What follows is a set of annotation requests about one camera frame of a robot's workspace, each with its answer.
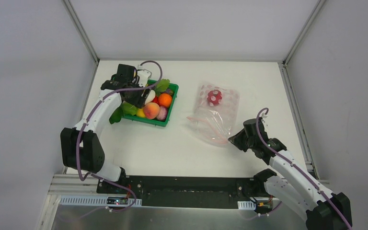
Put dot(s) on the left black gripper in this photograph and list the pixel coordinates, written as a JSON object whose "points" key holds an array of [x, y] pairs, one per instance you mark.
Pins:
{"points": [[140, 98]]}

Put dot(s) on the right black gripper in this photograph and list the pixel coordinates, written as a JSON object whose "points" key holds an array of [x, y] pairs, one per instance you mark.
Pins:
{"points": [[237, 139]]}

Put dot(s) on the fake white radish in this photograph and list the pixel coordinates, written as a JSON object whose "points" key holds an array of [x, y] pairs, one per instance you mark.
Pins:
{"points": [[150, 97]]}

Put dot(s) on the fake peach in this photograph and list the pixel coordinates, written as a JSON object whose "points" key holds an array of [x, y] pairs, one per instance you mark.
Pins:
{"points": [[151, 110]]}

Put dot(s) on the clear zip top bag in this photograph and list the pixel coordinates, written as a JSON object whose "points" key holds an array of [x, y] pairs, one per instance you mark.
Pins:
{"points": [[214, 125]]}

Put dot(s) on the fake red spotted mushroom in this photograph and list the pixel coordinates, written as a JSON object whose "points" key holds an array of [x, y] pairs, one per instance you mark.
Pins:
{"points": [[214, 97]]}

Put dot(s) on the fake bok choy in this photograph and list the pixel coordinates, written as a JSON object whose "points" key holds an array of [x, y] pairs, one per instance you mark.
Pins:
{"points": [[120, 112]]}

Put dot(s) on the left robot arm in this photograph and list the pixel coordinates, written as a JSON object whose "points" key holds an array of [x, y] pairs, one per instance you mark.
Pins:
{"points": [[80, 146]]}

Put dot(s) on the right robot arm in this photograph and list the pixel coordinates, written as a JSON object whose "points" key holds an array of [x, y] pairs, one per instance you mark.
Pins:
{"points": [[318, 206]]}

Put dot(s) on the fake yellow lemon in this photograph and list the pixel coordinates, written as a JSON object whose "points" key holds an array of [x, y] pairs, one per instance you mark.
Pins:
{"points": [[140, 113]]}

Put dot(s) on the fake red bell pepper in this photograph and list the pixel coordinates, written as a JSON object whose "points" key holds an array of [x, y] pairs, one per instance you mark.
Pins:
{"points": [[155, 100]]}

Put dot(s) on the fake orange in tray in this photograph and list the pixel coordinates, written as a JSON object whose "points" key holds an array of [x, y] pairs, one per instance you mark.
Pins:
{"points": [[165, 100]]}

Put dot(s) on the fake pink onion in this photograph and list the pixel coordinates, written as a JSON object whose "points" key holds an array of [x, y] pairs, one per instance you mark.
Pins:
{"points": [[162, 114]]}

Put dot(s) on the fake purple eggplant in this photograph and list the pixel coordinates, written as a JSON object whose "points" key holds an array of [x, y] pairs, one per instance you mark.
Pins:
{"points": [[169, 91]]}

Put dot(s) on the green plastic tray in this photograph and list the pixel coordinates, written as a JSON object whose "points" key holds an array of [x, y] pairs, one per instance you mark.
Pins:
{"points": [[159, 88]]}

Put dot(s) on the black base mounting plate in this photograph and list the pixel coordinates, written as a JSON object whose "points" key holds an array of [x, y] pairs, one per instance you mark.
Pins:
{"points": [[192, 192]]}

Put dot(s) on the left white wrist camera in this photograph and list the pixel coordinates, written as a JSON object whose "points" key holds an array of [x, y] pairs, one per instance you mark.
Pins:
{"points": [[143, 76]]}

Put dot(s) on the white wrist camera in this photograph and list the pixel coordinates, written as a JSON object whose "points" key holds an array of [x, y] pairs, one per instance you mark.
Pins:
{"points": [[262, 118], [143, 76]]}

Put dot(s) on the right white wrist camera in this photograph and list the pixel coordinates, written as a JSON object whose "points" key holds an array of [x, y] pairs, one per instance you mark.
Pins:
{"points": [[262, 118]]}

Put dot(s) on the aluminium frame rail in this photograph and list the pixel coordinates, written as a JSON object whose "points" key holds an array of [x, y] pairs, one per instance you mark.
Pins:
{"points": [[80, 29]]}

